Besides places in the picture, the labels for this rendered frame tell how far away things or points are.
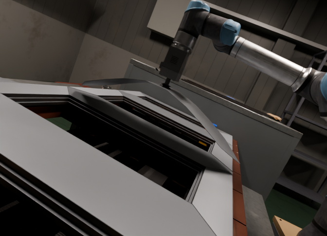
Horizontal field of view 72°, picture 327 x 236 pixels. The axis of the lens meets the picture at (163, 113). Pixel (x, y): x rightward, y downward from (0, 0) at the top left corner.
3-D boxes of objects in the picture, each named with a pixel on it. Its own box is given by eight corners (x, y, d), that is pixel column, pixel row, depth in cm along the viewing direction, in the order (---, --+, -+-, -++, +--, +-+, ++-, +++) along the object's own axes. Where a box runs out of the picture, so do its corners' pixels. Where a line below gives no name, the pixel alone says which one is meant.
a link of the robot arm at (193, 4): (211, 3, 71) (187, -5, 74) (197, 36, 73) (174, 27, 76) (214, 12, 79) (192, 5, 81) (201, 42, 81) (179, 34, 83)
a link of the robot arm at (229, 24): (241, 30, 80) (212, 20, 83) (242, 19, 69) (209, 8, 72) (231, 51, 81) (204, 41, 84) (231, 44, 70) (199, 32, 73)
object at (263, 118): (129, 63, 175) (131, 58, 174) (154, 71, 232) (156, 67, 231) (299, 139, 144) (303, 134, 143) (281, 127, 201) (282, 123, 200)
